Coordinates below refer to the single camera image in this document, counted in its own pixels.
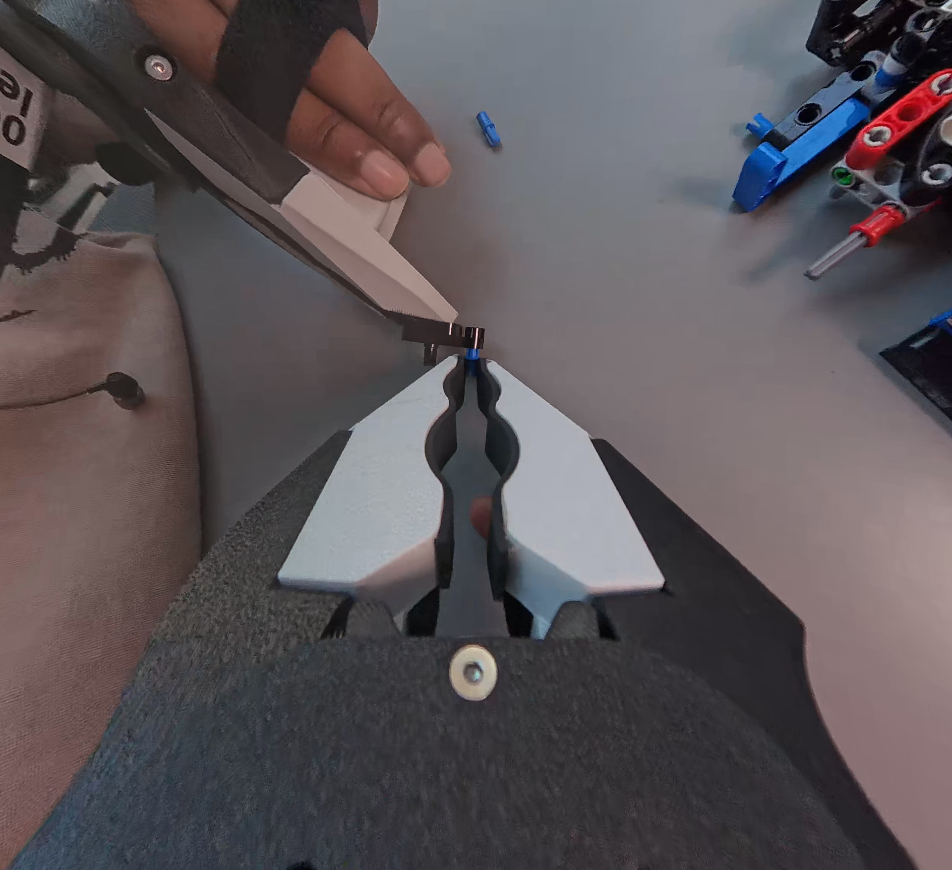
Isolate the person's left hand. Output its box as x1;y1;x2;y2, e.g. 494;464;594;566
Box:
78;0;453;201

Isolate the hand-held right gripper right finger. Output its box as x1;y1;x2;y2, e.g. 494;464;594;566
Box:
483;358;666;637

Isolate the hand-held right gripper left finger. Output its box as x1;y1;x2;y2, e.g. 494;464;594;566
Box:
277;355;462;618

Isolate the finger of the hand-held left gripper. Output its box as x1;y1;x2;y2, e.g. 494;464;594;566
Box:
145;110;460;326

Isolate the black brick connector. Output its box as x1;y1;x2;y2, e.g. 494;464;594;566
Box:
402;319;466;367

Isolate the toy brick race car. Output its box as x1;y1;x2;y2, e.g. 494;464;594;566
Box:
732;0;952;426

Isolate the grey desk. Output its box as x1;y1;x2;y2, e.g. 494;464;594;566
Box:
97;0;952;870

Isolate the person's beige hoodie torso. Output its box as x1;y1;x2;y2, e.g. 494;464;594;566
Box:
0;178;203;849

